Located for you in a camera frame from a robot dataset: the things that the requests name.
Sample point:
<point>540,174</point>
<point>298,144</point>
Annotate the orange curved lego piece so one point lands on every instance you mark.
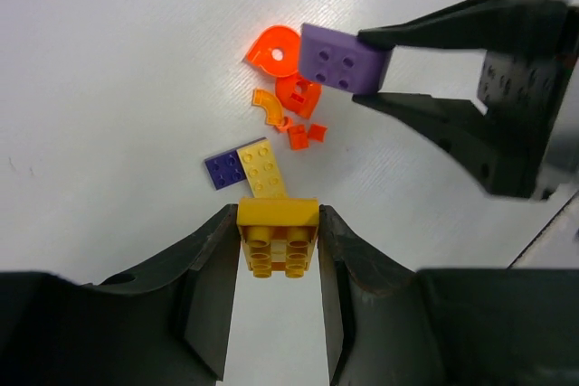
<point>272,107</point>

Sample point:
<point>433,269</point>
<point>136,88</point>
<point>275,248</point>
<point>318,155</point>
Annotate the pale yellow flat plate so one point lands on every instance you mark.
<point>261,169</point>

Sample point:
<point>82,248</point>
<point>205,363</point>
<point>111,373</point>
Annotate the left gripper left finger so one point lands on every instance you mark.
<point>165,321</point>

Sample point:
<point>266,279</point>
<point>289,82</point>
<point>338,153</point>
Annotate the yellow duplo brick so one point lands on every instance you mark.
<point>278,234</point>

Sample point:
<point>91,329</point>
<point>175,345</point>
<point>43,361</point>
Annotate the pile of small orange legos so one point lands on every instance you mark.
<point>299,135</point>

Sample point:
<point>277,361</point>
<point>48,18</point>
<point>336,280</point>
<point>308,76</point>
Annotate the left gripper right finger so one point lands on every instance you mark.
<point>388,325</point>

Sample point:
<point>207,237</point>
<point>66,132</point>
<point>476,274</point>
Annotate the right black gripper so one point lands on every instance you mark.
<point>526,145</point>

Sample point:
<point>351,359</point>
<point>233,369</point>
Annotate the large orange round lego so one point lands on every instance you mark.
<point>275,51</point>

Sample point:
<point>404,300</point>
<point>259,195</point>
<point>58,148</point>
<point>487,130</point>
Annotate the dark purple flat plate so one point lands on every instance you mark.
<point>225,168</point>

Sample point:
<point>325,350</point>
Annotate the light purple duplo brick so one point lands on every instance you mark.
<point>338,60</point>

